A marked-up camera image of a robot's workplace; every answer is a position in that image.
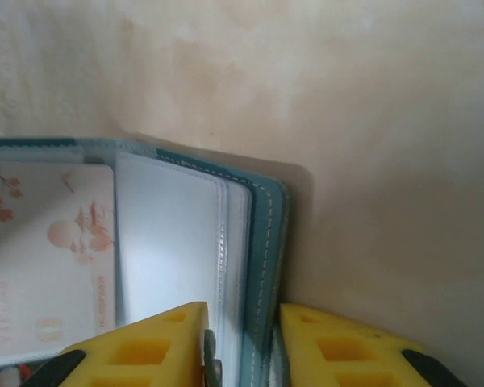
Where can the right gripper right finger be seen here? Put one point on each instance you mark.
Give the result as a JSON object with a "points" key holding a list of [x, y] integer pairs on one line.
{"points": [[339, 354]]}

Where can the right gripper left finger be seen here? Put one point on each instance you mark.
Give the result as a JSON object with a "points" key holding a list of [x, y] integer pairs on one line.
{"points": [[145, 354]]}

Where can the teal card holder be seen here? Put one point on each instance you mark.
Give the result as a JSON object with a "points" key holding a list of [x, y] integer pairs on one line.
{"points": [[165, 242]]}

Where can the pink blossom card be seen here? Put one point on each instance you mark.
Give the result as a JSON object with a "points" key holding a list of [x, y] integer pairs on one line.
{"points": [[44, 250]]}

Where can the white red card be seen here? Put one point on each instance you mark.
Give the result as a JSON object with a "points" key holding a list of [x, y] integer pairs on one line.
{"points": [[16, 375]]}

